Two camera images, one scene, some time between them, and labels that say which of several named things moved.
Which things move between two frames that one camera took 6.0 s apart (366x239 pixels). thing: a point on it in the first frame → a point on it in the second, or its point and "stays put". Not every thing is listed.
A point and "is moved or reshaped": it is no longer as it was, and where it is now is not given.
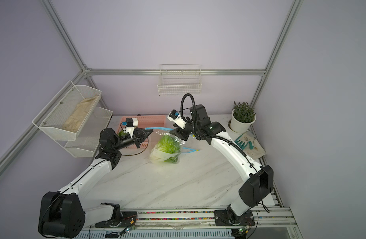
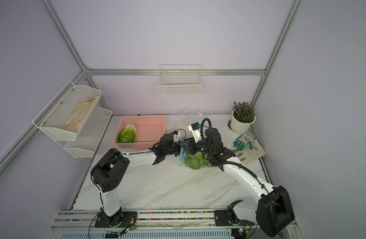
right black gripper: x=181 y=133 → x=192 y=146
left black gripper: x=140 y=135 → x=178 y=144
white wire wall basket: x=176 y=79 stays put
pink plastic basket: x=144 y=122 stays put
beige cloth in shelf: x=74 y=119 stays put
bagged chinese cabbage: x=167 y=150 is moved or reshaped
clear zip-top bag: x=168 y=147 is moved or reshaped
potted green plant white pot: x=243 y=115 stays put
